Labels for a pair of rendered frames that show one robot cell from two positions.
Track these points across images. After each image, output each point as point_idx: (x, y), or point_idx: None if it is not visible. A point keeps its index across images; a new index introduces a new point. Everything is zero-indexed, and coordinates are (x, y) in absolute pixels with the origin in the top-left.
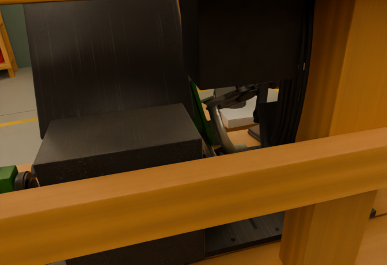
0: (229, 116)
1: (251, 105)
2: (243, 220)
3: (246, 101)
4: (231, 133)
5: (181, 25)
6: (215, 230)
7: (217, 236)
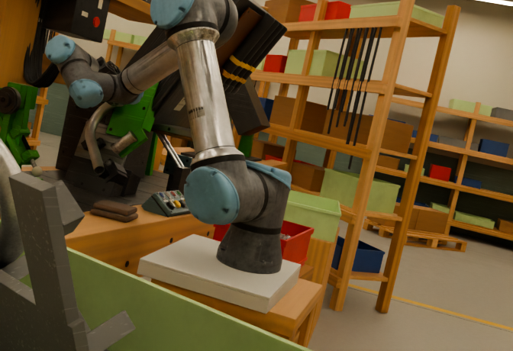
0: (202, 239)
1: (210, 263)
2: (49, 175)
3: (237, 272)
4: (156, 218)
5: (150, 34)
6: (63, 174)
7: (58, 172)
